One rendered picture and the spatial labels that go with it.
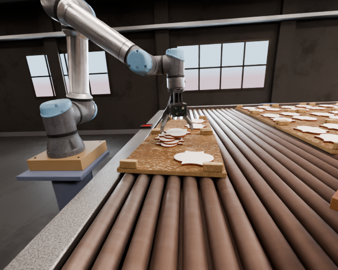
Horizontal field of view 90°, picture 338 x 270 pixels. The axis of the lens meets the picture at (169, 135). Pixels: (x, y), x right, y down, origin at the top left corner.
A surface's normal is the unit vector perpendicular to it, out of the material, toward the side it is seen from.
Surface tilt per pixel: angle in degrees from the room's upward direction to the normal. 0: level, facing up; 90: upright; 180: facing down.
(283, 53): 90
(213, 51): 90
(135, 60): 91
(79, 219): 0
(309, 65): 90
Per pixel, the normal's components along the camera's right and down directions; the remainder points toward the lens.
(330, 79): -0.07, 0.29
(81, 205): -0.04, -0.96
